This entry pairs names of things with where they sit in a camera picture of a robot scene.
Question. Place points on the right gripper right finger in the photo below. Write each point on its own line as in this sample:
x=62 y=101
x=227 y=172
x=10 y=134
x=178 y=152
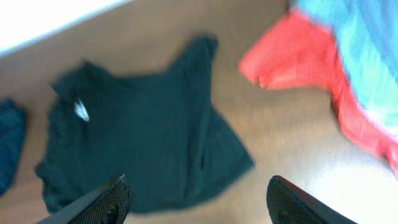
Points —
x=289 y=204

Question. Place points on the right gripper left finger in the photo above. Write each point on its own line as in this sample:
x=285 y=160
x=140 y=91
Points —
x=108 y=204

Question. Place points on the dark green black t-shirt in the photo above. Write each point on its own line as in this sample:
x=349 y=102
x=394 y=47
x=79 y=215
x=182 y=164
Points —
x=160 y=131

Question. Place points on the folded navy blue garment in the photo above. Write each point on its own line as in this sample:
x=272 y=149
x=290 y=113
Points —
x=13 y=128

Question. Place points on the red orange garment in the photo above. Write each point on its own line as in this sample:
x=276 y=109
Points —
x=297 y=53

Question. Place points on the light grey blue garment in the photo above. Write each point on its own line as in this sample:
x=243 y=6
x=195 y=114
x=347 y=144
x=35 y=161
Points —
x=366 y=33

